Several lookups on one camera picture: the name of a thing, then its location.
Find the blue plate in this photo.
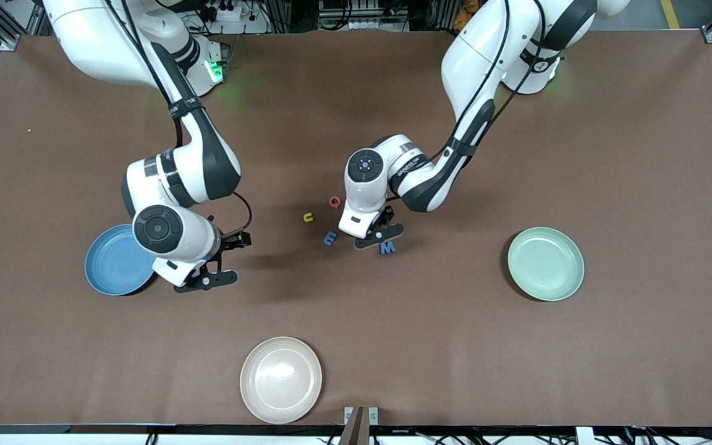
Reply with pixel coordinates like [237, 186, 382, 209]
[85, 224, 159, 297]

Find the beige plate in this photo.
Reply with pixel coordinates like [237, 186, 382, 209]
[240, 336, 323, 425]

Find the green plate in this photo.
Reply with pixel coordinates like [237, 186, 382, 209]
[507, 227, 585, 302]

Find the grey metal rack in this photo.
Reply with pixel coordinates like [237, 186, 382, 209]
[318, 0, 409, 32]

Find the orange bag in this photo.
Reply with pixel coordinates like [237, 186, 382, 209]
[453, 0, 486, 32]

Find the white power strip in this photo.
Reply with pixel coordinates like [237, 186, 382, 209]
[198, 0, 247, 23]

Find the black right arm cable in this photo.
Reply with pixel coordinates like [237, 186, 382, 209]
[103, 0, 253, 239]

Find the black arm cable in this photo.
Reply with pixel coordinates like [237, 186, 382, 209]
[433, 0, 548, 161]
[103, 0, 253, 239]

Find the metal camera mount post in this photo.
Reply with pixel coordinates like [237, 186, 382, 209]
[344, 406, 379, 445]

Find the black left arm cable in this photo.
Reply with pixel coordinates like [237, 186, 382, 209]
[433, 0, 548, 161]

